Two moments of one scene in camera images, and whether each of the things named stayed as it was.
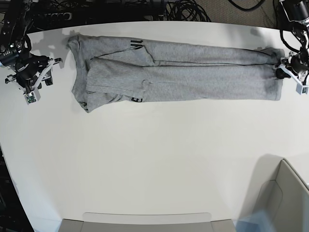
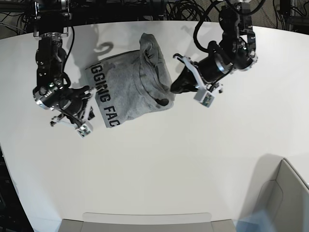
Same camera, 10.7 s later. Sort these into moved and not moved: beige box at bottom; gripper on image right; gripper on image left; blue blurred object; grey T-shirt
Moved: grey T-shirt; gripper on image left; gripper on image right
Not moved: blue blurred object; beige box at bottom
